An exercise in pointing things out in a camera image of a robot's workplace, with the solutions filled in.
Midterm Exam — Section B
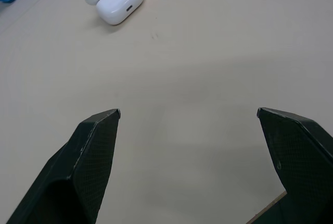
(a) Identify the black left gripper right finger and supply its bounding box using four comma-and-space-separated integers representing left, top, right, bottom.
249, 107, 333, 224

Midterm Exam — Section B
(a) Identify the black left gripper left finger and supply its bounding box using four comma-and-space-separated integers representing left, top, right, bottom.
5, 108, 122, 224

